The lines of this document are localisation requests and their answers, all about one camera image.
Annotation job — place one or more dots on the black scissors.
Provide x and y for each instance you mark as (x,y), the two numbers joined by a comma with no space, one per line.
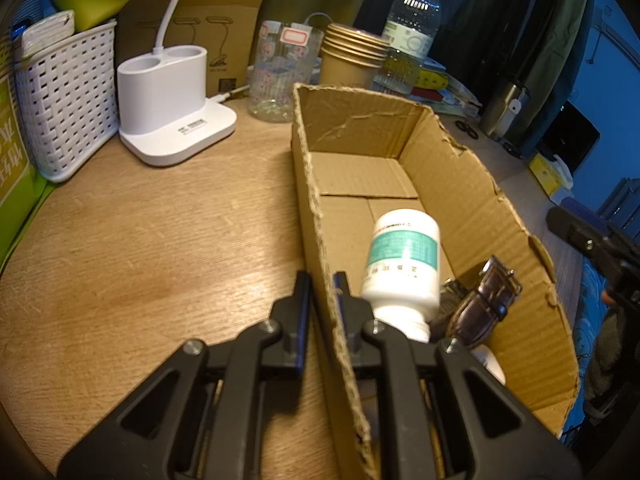
(470,132)

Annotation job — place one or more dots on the printed blanket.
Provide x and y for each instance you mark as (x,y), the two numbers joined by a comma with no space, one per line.
(585,340)

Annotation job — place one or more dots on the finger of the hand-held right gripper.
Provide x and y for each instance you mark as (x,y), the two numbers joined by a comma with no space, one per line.
(570,225)

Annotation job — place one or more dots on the cardboard box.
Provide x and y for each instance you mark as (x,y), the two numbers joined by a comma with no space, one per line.
(350,175)

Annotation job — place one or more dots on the green paper cup package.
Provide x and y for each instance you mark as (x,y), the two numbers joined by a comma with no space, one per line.
(12,170)

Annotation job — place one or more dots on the red book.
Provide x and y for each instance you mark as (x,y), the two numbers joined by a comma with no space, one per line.
(430,95)

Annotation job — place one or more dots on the clear printed glass jar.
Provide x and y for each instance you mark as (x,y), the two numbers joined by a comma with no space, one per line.
(280,75)

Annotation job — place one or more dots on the white pill bottle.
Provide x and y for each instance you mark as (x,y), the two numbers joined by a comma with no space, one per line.
(400,260)

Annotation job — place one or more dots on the white plastic basket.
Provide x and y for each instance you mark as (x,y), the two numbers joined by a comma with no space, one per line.
(65,105)

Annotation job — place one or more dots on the white packet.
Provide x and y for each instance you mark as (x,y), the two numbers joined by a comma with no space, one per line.
(47,30)

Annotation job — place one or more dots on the black car key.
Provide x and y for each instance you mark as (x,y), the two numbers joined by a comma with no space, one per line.
(511,149)

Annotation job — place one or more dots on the brown lamp carton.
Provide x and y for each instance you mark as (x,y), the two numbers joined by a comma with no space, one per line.
(235,20)

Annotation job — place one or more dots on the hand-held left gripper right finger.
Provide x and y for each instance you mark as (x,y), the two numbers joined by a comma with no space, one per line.
(350,320)

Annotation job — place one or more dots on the white earbuds case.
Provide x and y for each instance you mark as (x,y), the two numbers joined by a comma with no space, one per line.
(490,362)

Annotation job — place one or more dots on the white side table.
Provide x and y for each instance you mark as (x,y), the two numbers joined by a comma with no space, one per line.
(620,200)

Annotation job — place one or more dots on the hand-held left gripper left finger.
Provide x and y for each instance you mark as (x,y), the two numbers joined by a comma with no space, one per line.
(300,310)

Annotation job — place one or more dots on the black monitor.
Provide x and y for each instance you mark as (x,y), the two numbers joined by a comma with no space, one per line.
(575,135)

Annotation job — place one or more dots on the stack of brown paper cups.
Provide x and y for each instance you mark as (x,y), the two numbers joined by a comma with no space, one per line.
(350,67)

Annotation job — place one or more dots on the yellow tissue box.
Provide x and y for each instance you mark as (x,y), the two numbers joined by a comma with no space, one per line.
(545,172)

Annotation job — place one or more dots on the yellow wipes pack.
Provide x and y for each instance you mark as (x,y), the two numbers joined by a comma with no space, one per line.
(432,79)

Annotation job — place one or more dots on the clear plastic water bottle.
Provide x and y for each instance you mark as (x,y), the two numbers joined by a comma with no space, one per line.
(412,25)

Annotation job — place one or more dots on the white desk lamp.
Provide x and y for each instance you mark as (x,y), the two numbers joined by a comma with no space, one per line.
(165,110)

